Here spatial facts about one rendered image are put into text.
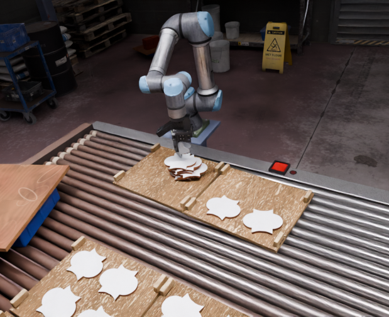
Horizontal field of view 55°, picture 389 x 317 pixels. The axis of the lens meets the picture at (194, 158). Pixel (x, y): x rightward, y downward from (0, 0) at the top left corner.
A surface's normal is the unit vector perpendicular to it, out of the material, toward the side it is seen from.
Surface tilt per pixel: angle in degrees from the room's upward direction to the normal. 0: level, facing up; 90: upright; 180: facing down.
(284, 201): 0
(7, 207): 0
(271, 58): 78
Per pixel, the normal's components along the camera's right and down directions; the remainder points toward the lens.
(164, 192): -0.11, -0.82
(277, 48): -0.54, 0.32
